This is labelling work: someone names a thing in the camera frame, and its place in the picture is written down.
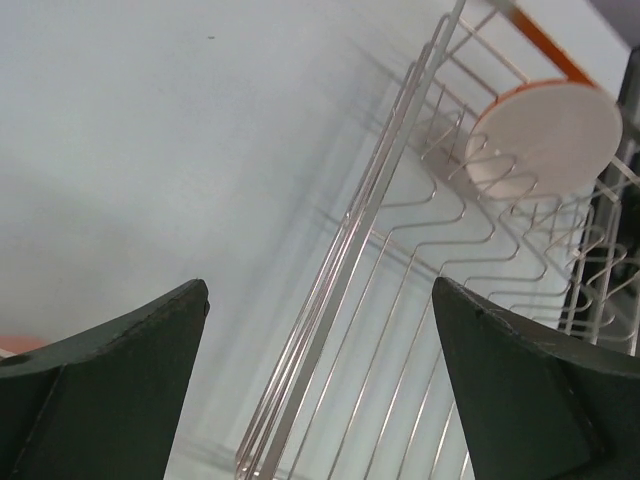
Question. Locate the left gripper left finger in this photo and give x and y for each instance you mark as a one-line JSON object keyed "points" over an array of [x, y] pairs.
{"points": [[104, 403]]}

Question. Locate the metal wire dish rack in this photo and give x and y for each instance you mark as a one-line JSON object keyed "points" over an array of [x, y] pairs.
{"points": [[360, 389]]}

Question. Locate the pink cream floral plate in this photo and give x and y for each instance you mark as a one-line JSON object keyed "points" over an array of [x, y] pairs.
{"points": [[12, 345]]}

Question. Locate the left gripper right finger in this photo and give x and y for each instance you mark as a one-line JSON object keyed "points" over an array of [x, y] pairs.
{"points": [[535, 403]]}

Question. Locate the orange white bowl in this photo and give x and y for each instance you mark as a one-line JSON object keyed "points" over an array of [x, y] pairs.
{"points": [[549, 137]]}

